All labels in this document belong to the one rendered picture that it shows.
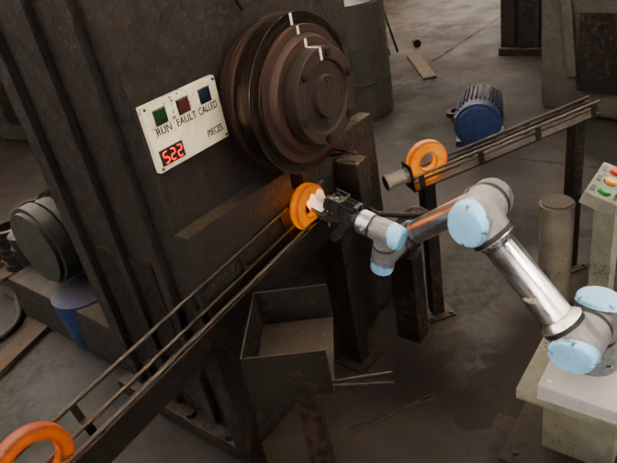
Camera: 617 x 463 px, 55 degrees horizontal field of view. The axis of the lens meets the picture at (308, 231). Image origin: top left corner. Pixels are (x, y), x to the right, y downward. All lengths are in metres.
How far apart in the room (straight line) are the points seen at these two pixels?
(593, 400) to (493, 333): 0.78
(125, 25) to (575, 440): 1.69
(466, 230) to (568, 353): 0.40
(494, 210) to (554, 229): 0.77
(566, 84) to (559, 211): 2.25
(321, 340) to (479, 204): 0.54
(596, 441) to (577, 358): 0.41
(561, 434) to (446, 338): 0.65
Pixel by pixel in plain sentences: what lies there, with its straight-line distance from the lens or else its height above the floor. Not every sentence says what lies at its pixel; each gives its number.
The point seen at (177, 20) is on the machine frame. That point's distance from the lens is 1.65.
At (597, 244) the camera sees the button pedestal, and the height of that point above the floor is 0.37.
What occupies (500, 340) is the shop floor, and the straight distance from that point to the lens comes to 2.46.
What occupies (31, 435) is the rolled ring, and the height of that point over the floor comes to 0.73.
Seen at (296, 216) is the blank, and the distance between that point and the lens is 1.87.
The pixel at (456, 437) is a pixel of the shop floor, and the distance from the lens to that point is 2.12.
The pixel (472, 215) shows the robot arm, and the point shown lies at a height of 0.88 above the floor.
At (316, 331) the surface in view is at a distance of 1.62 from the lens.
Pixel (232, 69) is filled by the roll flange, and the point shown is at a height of 1.25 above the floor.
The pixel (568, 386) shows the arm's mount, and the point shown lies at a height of 0.35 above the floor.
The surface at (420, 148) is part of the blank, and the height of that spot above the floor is 0.77.
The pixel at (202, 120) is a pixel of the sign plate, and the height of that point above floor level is 1.14.
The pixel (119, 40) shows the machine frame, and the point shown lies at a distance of 1.54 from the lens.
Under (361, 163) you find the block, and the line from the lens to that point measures 2.06.
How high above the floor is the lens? 1.63
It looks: 30 degrees down
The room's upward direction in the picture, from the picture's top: 11 degrees counter-clockwise
